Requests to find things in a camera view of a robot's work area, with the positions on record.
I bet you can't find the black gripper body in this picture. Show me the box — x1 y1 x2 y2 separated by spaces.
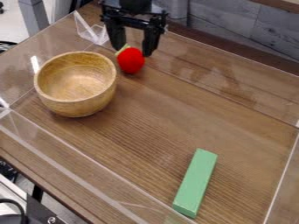
101 0 167 33

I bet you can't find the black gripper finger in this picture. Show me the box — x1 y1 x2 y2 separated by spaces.
143 26 162 57
107 21 127 51

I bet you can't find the red plush strawberry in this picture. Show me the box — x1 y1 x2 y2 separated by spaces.
115 45 146 74

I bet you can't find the wooden bowl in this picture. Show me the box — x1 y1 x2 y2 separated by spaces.
34 51 118 117

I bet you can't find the green rectangular block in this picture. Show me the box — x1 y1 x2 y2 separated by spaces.
173 149 218 219

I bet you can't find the clear acrylic corner bracket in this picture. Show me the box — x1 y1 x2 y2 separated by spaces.
74 10 109 46

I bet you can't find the grey post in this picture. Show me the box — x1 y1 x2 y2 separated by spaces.
18 0 51 36

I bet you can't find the clear acrylic front wall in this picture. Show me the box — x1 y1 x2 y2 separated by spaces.
0 104 195 224

